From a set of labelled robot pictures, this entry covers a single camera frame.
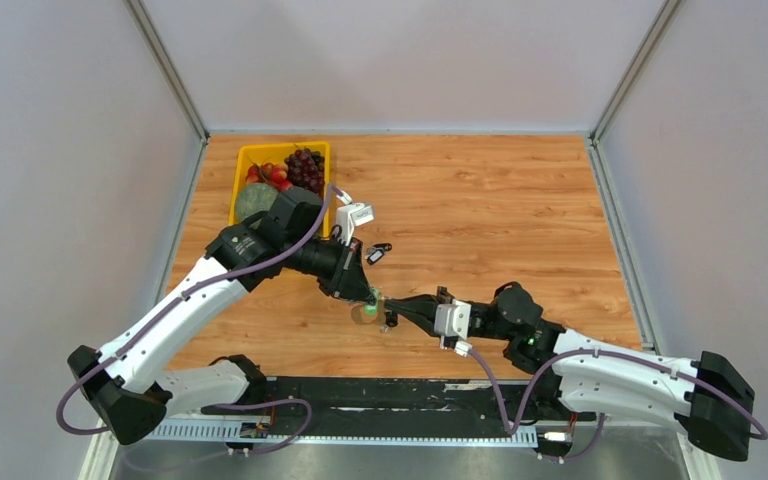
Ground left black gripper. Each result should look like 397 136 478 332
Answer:
284 232 376 305

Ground green key tag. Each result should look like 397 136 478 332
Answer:
363 288 381 316

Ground black key tag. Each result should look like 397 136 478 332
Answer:
365 243 393 265

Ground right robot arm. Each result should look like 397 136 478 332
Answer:
383 282 768 462

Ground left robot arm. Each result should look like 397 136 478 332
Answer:
56 185 377 445

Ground dark red grape bunch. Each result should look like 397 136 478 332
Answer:
284 148 326 195

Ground green netted melon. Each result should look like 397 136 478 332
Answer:
232 183 279 223

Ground red peach cluster with stem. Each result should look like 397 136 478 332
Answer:
245 162 293 191

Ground yellow plastic tray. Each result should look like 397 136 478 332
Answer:
228 141 331 225

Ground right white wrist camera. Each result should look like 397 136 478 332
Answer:
433 300 472 357

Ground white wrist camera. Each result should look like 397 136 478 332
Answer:
433 300 472 357
335 189 375 245

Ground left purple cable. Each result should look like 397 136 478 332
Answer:
56 184 352 439

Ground purple cable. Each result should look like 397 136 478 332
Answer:
56 184 352 439
463 347 768 463

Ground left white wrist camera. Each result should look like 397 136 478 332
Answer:
335 189 375 245

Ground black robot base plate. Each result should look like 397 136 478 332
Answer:
224 376 597 442

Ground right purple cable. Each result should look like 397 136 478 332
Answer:
463 347 768 463

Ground aluminium frame post left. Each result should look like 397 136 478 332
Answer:
123 0 210 145

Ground aluminium frame post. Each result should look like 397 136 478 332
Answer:
123 0 210 145
590 0 684 145

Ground aluminium frame post right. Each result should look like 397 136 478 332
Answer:
590 0 684 145

